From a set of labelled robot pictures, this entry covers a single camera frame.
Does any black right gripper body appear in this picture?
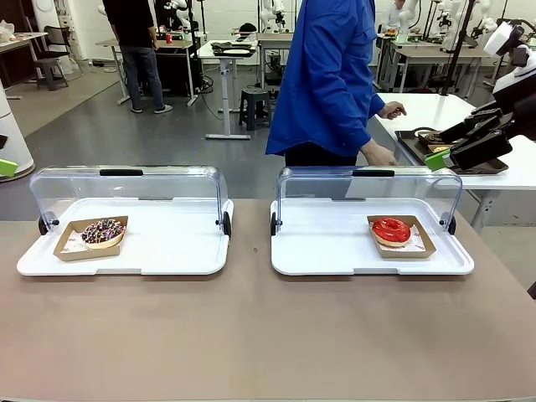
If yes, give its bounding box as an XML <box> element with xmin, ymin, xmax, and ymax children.
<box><xmin>492</xmin><ymin>90</ymin><xmax>536</xmax><ymax>142</ymax></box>

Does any dark serving tray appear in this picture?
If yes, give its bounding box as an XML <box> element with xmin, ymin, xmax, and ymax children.
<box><xmin>394</xmin><ymin>127</ymin><xmax>510</xmax><ymax>176</ymax></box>

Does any person's left forearm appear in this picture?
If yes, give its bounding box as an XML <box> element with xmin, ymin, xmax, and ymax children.
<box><xmin>367</xmin><ymin>92</ymin><xmax>387</xmax><ymax>119</ymax></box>

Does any person's right forearm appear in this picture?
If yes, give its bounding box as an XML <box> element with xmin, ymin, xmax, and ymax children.
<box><xmin>330</xmin><ymin>79</ymin><xmax>378</xmax><ymax>148</ymax></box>

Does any sprinkled chocolate donut in tray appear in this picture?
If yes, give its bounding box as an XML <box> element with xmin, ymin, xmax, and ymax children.
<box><xmin>53</xmin><ymin>215</ymin><xmax>129</xmax><ymax>263</ymax></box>

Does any red glazed donut in tray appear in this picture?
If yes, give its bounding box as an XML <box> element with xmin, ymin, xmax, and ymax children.
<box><xmin>367</xmin><ymin>214</ymin><xmax>437</xmax><ymax>260</ymax></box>

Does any chocolate sprinkle donut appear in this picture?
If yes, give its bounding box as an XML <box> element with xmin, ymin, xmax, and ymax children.
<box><xmin>81</xmin><ymin>219</ymin><xmax>126</xmax><ymax>251</ymax></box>

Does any seated person in white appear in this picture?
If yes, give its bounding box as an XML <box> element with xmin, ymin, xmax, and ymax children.
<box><xmin>379</xmin><ymin>0</ymin><xmax>414</xmax><ymax>34</ymax></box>

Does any person in blue shirt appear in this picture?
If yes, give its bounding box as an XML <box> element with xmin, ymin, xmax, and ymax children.
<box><xmin>265</xmin><ymin>0</ymin><xmax>408</xmax><ymax>169</ymax></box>

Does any person in black shirt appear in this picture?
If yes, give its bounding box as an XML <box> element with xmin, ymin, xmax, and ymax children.
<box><xmin>102</xmin><ymin>0</ymin><xmax>173</xmax><ymax>115</ymax></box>

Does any person's left hand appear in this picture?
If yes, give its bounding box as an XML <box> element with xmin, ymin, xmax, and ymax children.
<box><xmin>382</xmin><ymin>101</ymin><xmax>408</xmax><ymax>121</ymax></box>

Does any person's right hand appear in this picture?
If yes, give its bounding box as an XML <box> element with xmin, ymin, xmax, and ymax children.
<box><xmin>360</xmin><ymin>139</ymin><xmax>399</xmax><ymax>169</ymax></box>

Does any white side table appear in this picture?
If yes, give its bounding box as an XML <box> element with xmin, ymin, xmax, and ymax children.
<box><xmin>368</xmin><ymin>92</ymin><xmax>536</xmax><ymax>232</ymax></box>

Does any white cylindrical air purifier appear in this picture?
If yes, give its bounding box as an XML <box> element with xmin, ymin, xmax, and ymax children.
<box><xmin>0</xmin><ymin>81</ymin><xmax>35</xmax><ymax>182</ymax></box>

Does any clear display lid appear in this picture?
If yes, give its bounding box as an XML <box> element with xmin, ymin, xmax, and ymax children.
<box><xmin>271</xmin><ymin>165</ymin><xmax>464</xmax><ymax>236</ymax></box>
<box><xmin>28</xmin><ymin>165</ymin><xmax>232</xmax><ymax>242</ymax></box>

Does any grey desk with robots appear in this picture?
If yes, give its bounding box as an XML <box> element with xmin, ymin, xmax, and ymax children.
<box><xmin>376</xmin><ymin>33</ymin><xmax>502</xmax><ymax>94</ymax></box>

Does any black office chair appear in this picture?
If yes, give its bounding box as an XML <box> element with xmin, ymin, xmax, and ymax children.
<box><xmin>33</xmin><ymin>25</ymin><xmax>71</xmax><ymax>91</ymax></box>

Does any brown wooden desk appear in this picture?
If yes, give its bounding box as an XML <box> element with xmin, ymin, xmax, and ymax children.
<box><xmin>0</xmin><ymin>31</ymin><xmax>49</xmax><ymax>101</ymax></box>

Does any white display tray base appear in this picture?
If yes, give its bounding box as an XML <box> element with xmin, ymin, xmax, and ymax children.
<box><xmin>270</xmin><ymin>196</ymin><xmax>476</xmax><ymax>276</ymax></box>
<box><xmin>16</xmin><ymin>196</ymin><xmax>235</xmax><ymax>277</ymax></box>

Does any grey plastic stool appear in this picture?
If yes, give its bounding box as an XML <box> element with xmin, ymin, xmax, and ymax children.
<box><xmin>238</xmin><ymin>85</ymin><xmax>274</xmax><ymax>131</ymax></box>

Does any white standing desk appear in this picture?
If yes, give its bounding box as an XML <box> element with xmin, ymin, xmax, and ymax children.
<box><xmin>195</xmin><ymin>39</ymin><xmax>258</xmax><ymax>141</ymax></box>

